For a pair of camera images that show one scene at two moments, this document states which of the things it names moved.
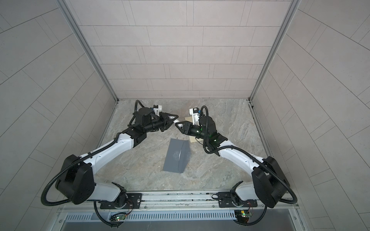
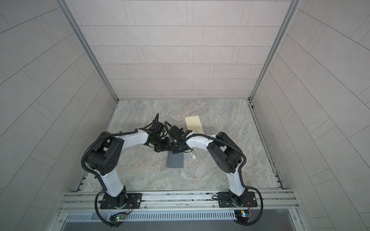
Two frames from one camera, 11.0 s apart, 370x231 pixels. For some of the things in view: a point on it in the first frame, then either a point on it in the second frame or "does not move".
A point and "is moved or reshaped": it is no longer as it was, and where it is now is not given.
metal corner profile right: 293,10 does not move
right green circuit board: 244,213 does not move
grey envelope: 178,155 is moved or reshaped
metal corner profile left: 87,47 does not move
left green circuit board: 120,217 does not move
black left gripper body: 164,123 → 162,144
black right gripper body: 195,131 → 176,147
